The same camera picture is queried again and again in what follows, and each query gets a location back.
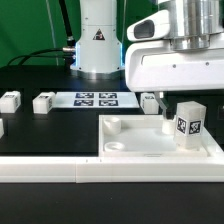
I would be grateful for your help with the white L-shaped obstacle fence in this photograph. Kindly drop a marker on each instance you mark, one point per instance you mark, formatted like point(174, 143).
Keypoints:
point(112, 169)

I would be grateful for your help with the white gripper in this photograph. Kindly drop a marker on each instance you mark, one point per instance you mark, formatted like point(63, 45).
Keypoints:
point(172, 51)

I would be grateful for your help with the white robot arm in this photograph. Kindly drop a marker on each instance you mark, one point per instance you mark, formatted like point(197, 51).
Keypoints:
point(98, 51)

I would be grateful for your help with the white part at left edge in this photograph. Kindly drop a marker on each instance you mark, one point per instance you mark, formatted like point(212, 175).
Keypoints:
point(1, 128)

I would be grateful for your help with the white square table top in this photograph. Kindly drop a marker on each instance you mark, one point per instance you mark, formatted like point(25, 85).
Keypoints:
point(142, 136)

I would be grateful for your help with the white marker sheet with tags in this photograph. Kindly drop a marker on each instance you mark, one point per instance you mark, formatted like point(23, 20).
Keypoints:
point(96, 100)

